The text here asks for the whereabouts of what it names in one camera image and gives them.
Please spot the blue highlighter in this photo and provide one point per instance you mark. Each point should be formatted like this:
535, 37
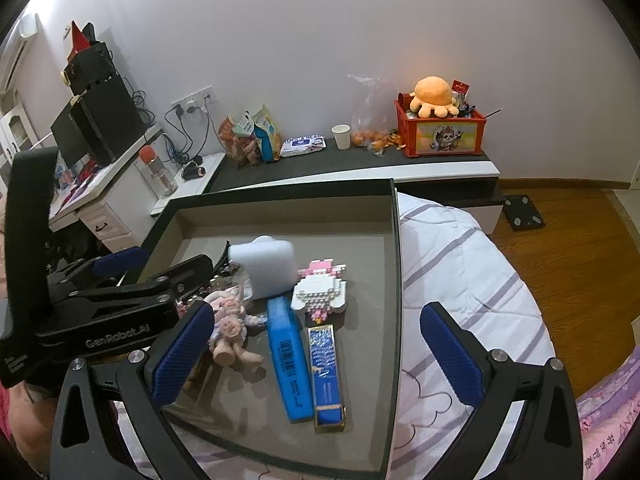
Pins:
287, 360

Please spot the black cylindrical object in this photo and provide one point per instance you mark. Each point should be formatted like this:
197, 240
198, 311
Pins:
192, 171

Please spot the red storage crate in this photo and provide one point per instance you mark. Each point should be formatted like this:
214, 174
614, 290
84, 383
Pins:
440, 132

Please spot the white nightstand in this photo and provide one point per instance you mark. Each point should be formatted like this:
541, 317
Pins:
192, 185

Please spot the white door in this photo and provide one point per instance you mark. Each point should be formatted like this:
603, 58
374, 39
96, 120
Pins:
634, 170

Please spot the white glass door cabinet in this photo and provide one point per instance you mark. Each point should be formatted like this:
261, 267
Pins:
12, 130

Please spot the black hair clip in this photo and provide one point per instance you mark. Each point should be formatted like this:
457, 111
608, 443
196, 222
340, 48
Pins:
225, 260

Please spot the red pointed object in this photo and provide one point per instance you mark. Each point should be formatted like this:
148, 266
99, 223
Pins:
77, 40

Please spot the white air conditioner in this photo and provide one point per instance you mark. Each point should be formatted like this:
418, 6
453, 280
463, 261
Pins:
20, 45

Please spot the orange octopus plush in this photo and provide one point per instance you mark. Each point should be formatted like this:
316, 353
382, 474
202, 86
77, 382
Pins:
432, 95

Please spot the pink doll figure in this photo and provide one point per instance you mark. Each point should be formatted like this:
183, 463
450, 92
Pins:
230, 325

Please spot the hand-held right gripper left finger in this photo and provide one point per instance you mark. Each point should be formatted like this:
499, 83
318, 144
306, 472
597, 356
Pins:
182, 350

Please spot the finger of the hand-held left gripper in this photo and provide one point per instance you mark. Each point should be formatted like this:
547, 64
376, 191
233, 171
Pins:
122, 258
185, 270

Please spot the blue and yellow snack bag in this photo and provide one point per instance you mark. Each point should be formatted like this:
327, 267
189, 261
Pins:
266, 135

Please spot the water bottle with orange lid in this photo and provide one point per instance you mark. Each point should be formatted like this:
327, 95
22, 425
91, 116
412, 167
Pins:
157, 170

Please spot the dark headboard shelf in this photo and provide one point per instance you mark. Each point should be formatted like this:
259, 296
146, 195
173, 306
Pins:
350, 175

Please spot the black bathroom scale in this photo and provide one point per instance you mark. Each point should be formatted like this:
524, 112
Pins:
522, 212

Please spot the pink printed blanket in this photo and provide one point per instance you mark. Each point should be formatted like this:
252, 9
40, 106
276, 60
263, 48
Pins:
610, 420

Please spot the black computer monitor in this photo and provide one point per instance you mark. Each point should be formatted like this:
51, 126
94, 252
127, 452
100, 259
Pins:
67, 135

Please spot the blue and gold packet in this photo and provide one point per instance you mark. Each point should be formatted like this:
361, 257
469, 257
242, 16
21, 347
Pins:
327, 375

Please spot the white wall socket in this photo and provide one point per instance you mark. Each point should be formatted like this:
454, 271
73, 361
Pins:
192, 100

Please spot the white rounded charger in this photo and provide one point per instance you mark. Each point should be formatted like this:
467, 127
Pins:
265, 267

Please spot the white desk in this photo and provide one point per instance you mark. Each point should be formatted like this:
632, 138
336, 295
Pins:
95, 195

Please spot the wet wipes pack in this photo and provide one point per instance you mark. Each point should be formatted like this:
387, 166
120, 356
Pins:
302, 145

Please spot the black computer tower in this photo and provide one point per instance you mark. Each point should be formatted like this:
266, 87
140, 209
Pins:
107, 125

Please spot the pink box with black rim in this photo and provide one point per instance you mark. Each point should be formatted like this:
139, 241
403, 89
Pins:
350, 260

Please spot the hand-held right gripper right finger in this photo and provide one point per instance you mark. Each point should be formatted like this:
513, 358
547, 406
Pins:
452, 355

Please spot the white building block figure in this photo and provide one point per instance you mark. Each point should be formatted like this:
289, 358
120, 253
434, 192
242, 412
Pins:
320, 290

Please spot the person's left forearm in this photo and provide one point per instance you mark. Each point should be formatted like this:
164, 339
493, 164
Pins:
27, 420

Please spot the white paper cup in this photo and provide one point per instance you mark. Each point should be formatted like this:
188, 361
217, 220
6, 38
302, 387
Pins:
342, 136

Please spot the plastic bag of oranges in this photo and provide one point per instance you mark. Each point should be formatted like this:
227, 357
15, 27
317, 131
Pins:
372, 122

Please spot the orange snack bag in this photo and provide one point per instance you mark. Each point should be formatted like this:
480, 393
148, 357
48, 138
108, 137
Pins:
230, 142

